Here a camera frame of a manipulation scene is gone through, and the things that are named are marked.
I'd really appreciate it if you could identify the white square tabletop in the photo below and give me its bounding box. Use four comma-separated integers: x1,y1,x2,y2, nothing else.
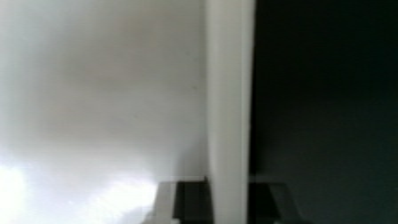
0,0,255,224

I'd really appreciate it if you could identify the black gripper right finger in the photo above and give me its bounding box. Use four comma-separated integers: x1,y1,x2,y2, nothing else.
249,182,310,224

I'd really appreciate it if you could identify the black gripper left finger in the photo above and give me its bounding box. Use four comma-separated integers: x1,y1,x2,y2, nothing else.
143,176,212,224

